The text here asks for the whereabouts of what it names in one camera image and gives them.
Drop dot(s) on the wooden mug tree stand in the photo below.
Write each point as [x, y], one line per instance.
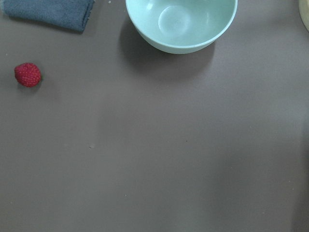
[303, 10]

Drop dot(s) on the grey folded cloth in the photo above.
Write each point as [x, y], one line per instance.
[68, 14]

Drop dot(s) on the mint green bowl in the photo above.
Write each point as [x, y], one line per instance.
[181, 26]

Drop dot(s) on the red strawberry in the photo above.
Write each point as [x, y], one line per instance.
[28, 74]

